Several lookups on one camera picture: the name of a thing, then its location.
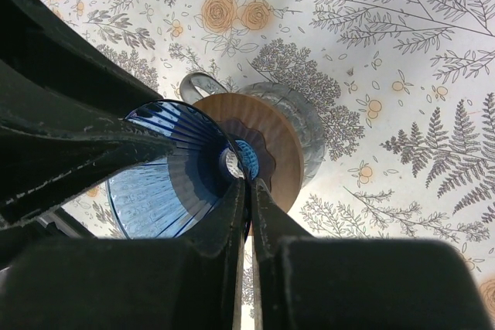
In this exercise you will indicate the clear glass carafe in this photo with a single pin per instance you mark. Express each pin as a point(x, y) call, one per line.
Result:
point(299, 111)

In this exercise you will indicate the blue cone dripper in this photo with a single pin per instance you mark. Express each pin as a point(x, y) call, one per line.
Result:
point(167, 197)

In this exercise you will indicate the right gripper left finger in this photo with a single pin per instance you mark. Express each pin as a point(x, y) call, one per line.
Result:
point(189, 282)

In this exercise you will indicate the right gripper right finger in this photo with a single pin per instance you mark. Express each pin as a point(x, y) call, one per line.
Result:
point(303, 282)

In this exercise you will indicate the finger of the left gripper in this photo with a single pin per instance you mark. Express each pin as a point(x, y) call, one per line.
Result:
point(44, 49)
point(44, 166)

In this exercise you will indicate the brown wooden ring holder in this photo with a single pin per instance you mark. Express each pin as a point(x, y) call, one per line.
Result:
point(263, 133)

